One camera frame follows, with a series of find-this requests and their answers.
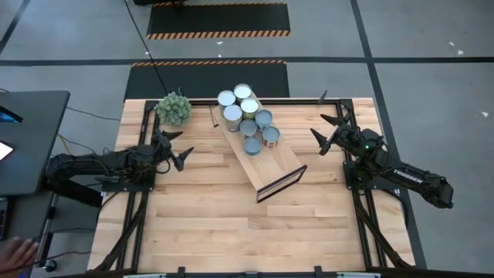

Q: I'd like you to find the long black floor cable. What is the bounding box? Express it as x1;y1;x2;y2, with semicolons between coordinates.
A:
123;0;170;97

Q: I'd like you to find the teal label tin can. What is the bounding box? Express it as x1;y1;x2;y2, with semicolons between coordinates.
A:
243;136;263;157

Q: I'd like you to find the black orange-striped floor mat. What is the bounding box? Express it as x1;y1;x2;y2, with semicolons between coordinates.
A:
146;2;291;40
123;59;290;100

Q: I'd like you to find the white blue label tin can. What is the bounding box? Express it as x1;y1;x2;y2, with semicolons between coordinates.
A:
254;109;274;132

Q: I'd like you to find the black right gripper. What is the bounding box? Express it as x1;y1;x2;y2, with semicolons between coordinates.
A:
310;114;362;157

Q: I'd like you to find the peaches label tin can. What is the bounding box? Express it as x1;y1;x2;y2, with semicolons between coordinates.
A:
223;103;244;134

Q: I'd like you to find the wooden shelf black metal frame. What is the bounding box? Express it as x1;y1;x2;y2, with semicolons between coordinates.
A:
209;90;309;204

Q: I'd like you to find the blue lit screen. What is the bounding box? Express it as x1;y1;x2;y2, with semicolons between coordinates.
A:
0;106;23;124

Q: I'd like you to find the silver-lidded tin can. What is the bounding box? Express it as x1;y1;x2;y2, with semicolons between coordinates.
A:
262;126;282;149
239;118;259;139

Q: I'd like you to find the carrots label tin can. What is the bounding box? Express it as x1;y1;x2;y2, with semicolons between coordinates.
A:
217;90;237;111

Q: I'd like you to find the green orange label tin can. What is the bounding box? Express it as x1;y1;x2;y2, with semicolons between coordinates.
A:
239;98;260;120

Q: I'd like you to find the person's hand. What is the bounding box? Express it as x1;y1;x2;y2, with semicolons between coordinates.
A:
0;237;39;278

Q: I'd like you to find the thin dark floor cable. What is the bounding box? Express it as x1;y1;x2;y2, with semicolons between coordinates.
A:
65;106;121;122

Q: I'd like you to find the white lit screen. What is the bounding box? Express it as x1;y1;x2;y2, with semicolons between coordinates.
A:
0;141;15;162

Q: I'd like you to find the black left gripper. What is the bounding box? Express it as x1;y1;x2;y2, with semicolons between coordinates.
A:
152;129;195;173

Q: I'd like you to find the black desk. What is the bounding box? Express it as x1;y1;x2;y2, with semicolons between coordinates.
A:
0;90;71;197

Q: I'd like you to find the yellow-green label tin can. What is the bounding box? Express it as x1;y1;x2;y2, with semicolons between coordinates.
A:
232;83;253;102

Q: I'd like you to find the green succulent in pot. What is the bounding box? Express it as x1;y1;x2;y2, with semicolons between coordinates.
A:
154;90;193;127

